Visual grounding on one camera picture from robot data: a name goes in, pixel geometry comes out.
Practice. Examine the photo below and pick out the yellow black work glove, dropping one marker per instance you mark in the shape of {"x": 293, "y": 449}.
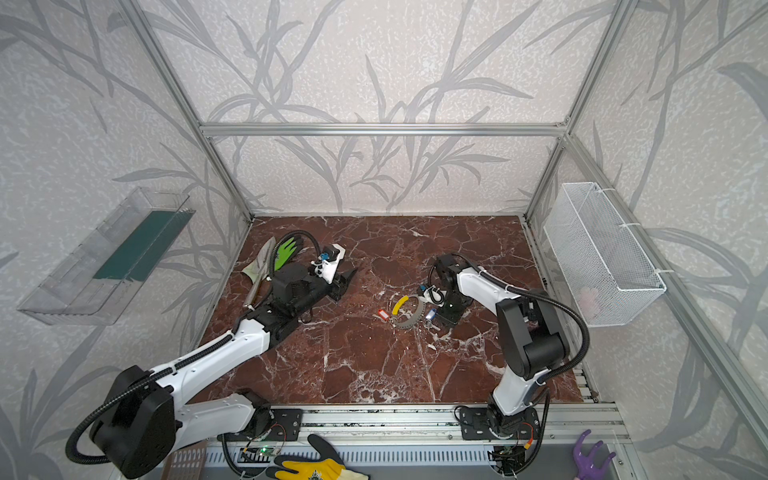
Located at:
{"x": 329, "y": 465}

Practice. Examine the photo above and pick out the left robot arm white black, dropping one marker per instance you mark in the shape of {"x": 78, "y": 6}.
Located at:
{"x": 149, "y": 414}

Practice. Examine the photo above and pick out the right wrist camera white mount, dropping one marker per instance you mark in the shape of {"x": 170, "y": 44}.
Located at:
{"x": 432, "y": 294}

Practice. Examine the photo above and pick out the white wire mesh basket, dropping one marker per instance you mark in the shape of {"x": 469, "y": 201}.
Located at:
{"x": 608, "y": 273}

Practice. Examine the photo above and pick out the clear plastic wall bin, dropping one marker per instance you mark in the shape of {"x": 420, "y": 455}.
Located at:
{"x": 95, "y": 283}

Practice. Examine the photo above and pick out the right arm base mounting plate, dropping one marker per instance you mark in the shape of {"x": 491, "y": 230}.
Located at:
{"x": 489, "y": 423}

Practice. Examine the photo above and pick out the green black work glove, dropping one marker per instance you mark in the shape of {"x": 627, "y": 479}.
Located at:
{"x": 287, "y": 250}

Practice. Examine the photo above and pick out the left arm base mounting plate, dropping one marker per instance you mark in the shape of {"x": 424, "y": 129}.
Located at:
{"x": 275, "y": 425}

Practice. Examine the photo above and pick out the aluminium front rail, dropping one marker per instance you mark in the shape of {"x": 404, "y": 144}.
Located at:
{"x": 398, "y": 424}

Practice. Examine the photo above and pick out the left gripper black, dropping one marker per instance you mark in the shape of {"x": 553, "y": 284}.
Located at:
{"x": 332, "y": 285}

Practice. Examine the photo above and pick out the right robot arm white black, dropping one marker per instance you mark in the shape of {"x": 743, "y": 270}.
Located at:
{"x": 540, "y": 338}

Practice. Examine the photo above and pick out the metal garden trowel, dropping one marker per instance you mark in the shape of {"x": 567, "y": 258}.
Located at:
{"x": 257, "y": 270}

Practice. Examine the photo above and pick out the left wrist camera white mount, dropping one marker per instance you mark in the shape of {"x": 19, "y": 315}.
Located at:
{"x": 328, "y": 262}

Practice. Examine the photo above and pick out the purple plastic hand toy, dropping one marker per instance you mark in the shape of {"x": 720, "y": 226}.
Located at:
{"x": 586, "y": 466}

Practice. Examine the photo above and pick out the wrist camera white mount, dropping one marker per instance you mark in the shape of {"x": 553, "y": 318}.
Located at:
{"x": 432, "y": 294}
{"x": 328, "y": 262}

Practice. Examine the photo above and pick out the key with blue tag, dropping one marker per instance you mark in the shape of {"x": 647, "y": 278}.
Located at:
{"x": 430, "y": 316}

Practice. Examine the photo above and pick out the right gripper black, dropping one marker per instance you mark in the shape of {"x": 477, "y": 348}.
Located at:
{"x": 448, "y": 310}

